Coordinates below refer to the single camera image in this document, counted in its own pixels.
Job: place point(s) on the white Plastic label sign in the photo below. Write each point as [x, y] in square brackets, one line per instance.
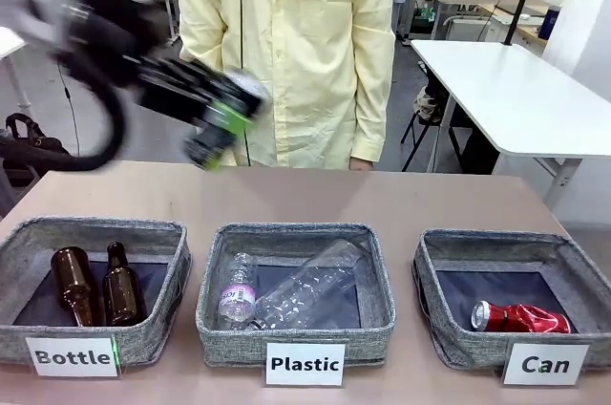
[305, 363]

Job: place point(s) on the brown glass bottle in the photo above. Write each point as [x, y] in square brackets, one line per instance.
[74, 281]
[121, 290]

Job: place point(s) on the wooden background desk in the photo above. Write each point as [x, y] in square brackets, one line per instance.
[496, 6]

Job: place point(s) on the small clear plastic bottle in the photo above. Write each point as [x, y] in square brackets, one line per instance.
[237, 295]

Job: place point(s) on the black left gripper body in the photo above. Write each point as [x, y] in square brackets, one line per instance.
[176, 92]

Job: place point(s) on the grey fabric basket labelled Bottle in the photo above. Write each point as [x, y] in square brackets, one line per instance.
[157, 252]

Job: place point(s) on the crushed red can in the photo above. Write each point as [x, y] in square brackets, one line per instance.
[525, 319]

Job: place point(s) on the white Can label sign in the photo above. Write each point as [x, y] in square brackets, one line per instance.
[545, 365]

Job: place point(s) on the grey fabric basket labelled Can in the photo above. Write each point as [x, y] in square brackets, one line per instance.
[501, 252]

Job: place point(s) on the white Bottle label sign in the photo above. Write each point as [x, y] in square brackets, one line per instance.
[71, 357]

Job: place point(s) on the person's left hand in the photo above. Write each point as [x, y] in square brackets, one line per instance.
[361, 164]

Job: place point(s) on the black bag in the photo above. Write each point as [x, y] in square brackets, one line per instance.
[28, 147]

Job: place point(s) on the small white table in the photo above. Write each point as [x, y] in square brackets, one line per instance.
[9, 47]

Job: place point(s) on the large white table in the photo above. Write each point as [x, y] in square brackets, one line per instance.
[515, 94]

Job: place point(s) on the grey fabric basket labelled Plastic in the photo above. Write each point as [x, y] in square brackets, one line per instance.
[372, 290]

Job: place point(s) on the large clear plastic bottle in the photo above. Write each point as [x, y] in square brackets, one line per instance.
[310, 285]

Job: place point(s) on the black chair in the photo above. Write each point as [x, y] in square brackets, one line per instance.
[429, 113]

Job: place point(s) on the person in yellow coat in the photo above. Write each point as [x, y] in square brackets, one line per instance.
[296, 51]

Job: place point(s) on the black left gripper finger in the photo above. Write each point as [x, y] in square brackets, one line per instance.
[243, 90]
[217, 137]

